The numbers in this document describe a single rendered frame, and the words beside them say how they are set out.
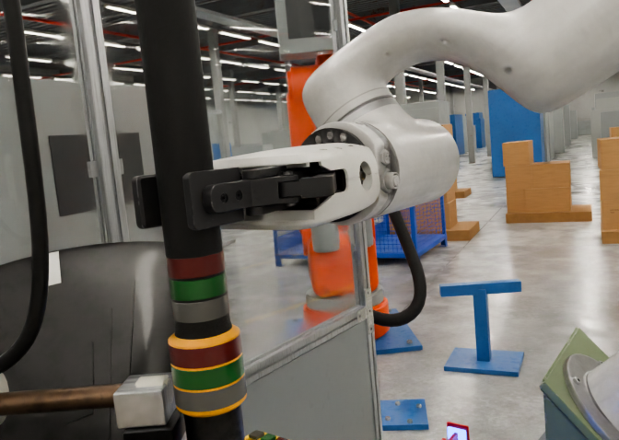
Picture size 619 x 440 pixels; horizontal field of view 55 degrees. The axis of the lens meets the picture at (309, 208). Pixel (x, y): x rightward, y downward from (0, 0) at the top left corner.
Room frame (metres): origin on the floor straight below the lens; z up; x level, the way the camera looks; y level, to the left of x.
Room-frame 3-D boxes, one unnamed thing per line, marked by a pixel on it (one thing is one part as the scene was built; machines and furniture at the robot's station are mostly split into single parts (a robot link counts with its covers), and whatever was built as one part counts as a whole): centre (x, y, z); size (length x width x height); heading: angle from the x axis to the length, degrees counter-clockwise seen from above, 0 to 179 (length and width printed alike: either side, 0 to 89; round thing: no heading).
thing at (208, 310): (0.35, 0.07, 1.43); 0.03 x 0.03 x 0.01
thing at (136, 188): (0.38, 0.09, 1.49); 0.07 x 0.03 x 0.03; 143
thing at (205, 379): (0.35, 0.07, 1.39); 0.04 x 0.04 x 0.01
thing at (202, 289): (0.35, 0.07, 1.44); 0.03 x 0.03 x 0.01
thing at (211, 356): (0.35, 0.07, 1.40); 0.04 x 0.04 x 0.01
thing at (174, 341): (0.35, 0.07, 1.39); 0.04 x 0.04 x 0.05
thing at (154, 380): (0.35, 0.11, 1.37); 0.02 x 0.02 x 0.02; 87
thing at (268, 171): (0.38, 0.02, 1.49); 0.05 x 0.05 x 0.03; 22
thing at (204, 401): (0.35, 0.07, 1.37); 0.04 x 0.04 x 0.01
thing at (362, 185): (0.43, 0.01, 1.49); 0.11 x 0.10 x 0.07; 143
